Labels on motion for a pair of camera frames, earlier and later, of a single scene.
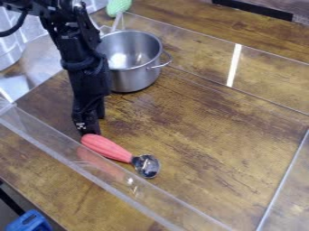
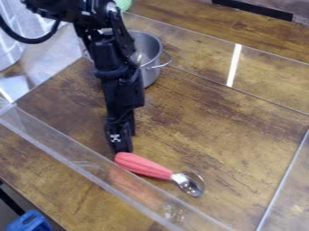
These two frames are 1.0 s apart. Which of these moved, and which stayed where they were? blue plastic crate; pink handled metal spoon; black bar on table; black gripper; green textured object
Moved: black gripper; pink handled metal spoon
Stayed: black bar on table; green textured object; blue plastic crate
